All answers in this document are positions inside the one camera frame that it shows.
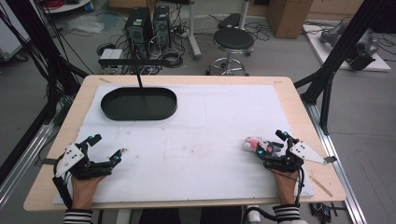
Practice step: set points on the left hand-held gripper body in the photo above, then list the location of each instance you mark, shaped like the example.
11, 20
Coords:
81, 166

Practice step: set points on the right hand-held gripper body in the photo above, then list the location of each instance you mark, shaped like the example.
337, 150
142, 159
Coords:
285, 161

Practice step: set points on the pink and white plush toy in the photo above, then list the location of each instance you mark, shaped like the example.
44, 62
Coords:
251, 143

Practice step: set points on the black oval tray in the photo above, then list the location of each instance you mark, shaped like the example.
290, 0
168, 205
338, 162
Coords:
139, 104

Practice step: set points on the person's right hand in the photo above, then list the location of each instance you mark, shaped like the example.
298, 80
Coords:
285, 186

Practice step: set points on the person's left hand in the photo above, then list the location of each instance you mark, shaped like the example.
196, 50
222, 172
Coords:
84, 191

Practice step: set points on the thin wooden stick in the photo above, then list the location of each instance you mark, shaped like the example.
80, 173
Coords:
320, 186

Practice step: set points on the black electronics parts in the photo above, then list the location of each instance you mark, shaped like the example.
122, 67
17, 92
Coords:
322, 211

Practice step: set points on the white boxes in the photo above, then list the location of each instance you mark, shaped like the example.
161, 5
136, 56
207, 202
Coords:
111, 53

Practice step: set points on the white floor board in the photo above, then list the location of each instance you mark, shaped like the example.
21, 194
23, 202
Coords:
320, 49

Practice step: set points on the person's dark legs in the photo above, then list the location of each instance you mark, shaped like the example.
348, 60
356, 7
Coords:
190, 216

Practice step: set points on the black round stool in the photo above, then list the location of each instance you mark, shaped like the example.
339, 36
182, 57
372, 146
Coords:
233, 39

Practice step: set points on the grey robot parts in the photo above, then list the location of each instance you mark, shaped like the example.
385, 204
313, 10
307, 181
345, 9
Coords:
361, 49

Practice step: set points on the clear plastic bag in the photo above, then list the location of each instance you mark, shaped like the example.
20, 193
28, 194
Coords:
85, 25

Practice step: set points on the large black computer tower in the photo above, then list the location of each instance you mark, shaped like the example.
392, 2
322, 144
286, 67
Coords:
138, 31

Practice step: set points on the cardboard box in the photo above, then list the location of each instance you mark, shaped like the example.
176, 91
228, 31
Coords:
288, 17

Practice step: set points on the black flat case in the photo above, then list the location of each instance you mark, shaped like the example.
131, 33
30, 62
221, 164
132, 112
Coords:
229, 20

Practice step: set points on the slim black computer tower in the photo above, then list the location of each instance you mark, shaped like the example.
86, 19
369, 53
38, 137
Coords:
162, 26

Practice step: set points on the grey metal stand leg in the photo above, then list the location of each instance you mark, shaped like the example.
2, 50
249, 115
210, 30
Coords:
193, 34

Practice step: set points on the aluminium rail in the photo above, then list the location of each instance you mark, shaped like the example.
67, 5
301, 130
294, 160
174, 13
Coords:
28, 155
339, 174

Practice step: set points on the black camera stand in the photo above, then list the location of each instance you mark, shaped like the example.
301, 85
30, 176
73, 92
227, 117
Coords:
130, 62

